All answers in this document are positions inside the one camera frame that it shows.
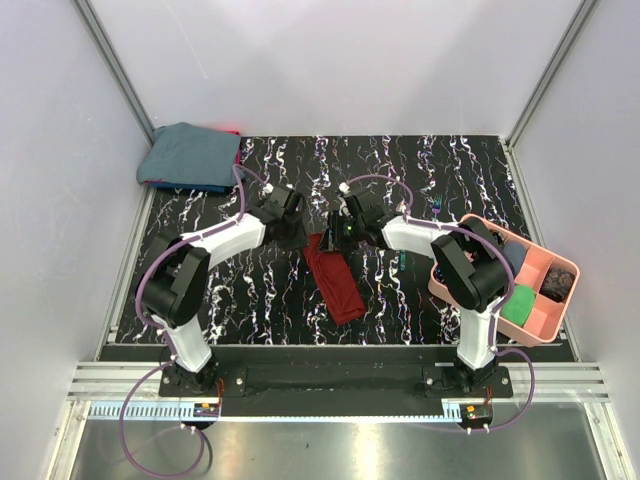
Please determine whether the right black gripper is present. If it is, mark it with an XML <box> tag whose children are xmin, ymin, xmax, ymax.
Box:
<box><xmin>316</xmin><ymin>210</ymin><xmax>365</xmax><ymax>254</ymax></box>

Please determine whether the dark red cloth napkin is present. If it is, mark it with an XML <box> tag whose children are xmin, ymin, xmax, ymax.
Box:
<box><xmin>303</xmin><ymin>233</ymin><xmax>365</xmax><ymax>326</ymax></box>

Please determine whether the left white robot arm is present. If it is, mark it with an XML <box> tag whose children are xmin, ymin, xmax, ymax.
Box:
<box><xmin>135</xmin><ymin>184</ymin><xmax>307</xmax><ymax>396</ymax></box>

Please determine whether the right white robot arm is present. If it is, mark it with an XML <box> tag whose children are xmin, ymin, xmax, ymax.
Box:
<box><xmin>320</xmin><ymin>183</ymin><xmax>514</xmax><ymax>397</ymax></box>

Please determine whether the folded pink cloth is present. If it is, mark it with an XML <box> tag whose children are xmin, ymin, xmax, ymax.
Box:
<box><xmin>217</xmin><ymin>129</ymin><xmax>242</xmax><ymax>165</ymax></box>

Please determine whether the folded grey-blue cloth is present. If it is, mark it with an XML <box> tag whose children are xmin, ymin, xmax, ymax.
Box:
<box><xmin>136</xmin><ymin>122</ymin><xmax>236</xmax><ymax>187</ymax></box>

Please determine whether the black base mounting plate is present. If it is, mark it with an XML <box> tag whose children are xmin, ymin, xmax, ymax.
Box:
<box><xmin>159</xmin><ymin>346</ymin><xmax>514</xmax><ymax>421</ymax></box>

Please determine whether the grey-blue rolled sock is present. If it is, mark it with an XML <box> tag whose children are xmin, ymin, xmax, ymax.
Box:
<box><xmin>502</xmin><ymin>241</ymin><xmax>527</xmax><ymax>277</ymax></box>

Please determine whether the green rolled sock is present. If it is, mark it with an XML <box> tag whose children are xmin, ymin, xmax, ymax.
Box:
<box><xmin>500</xmin><ymin>285</ymin><xmax>536</xmax><ymax>327</ymax></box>

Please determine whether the brown patterned rolled sock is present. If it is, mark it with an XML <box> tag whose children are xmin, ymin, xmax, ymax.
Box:
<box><xmin>539</xmin><ymin>267</ymin><xmax>575</xmax><ymax>303</ymax></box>

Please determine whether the pink divided organizer tray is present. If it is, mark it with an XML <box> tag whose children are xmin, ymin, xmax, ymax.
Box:
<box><xmin>429</xmin><ymin>214</ymin><xmax>580</xmax><ymax>347</ymax></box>

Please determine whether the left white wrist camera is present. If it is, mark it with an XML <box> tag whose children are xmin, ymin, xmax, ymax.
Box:
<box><xmin>261</xmin><ymin>183</ymin><xmax>292</xmax><ymax>197</ymax></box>

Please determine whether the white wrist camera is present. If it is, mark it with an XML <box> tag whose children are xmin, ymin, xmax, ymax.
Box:
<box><xmin>261</xmin><ymin>183</ymin><xmax>292</xmax><ymax>197</ymax></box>
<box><xmin>338</xmin><ymin>182</ymin><xmax>362</xmax><ymax>218</ymax></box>

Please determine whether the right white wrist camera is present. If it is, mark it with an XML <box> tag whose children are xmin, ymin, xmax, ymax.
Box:
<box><xmin>338</xmin><ymin>182</ymin><xmax>362</xmax><ymax>218</ymax></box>

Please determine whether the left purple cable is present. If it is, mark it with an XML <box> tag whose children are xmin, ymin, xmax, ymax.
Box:
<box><xmin>117</xmin><ymin>163</ymin><xmax>274</xmax><ymax>476</ymax></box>

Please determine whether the purple cable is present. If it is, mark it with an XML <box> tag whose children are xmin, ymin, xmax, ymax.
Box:
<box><xmin>347</xmin><ymin>174</ymin><xmax>536</xmax><ymax>436</ymax></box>
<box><xmin>117</xmin><ymin>163</ymin><xmax>274</xmax><ymax>476</ymax></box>

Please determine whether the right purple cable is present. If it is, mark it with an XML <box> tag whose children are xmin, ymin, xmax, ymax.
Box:
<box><xmin>347</xmin><ymin>174</ymin><xmax>536</xmax><ymax>436</ymax></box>

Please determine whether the fork with teal handle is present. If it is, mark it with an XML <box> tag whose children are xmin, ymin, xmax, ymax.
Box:
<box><xmin>431</xmin><ymin>195</ymin><xmax>443</xmax><ymax>221</ymax></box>

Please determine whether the left aluminium frame post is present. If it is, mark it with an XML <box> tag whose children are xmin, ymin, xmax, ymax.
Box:
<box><xmin>71</xmin><ymin>0</ymin><xmax>155</xmax><ymax>144</ymax></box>

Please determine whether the aluminium frame post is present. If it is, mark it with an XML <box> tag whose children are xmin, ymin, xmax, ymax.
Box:
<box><xmin>71</xmin><ymin>0</ymin><xmax>155</xmax><ymax>144</ymax></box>
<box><xmin>505</xmin><ymin>0</ymin><xmax>600</xmax><ymax>148</ymax></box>

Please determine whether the right aluminium frame post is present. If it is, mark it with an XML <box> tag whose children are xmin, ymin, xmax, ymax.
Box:
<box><xmin>505</xmin><ymin>0</ymin><xmax>600</xmax><ymax>148</ymax></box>

